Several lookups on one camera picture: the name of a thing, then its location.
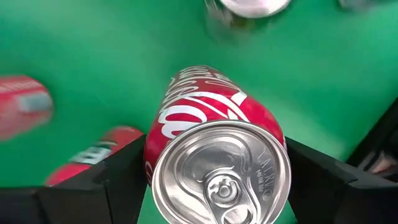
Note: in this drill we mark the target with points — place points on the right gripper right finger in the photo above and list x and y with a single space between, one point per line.
323 196

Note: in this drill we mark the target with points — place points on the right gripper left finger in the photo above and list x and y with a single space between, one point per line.
121 193

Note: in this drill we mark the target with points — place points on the red Coca-Cola can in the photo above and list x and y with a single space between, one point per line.
202 102

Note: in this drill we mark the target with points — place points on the slim blue beverage can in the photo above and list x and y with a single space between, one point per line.
255 6

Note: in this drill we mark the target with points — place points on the orange Fanta can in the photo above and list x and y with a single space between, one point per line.
21 105
118 137

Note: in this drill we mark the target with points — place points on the green table mat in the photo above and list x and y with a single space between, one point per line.
93 46

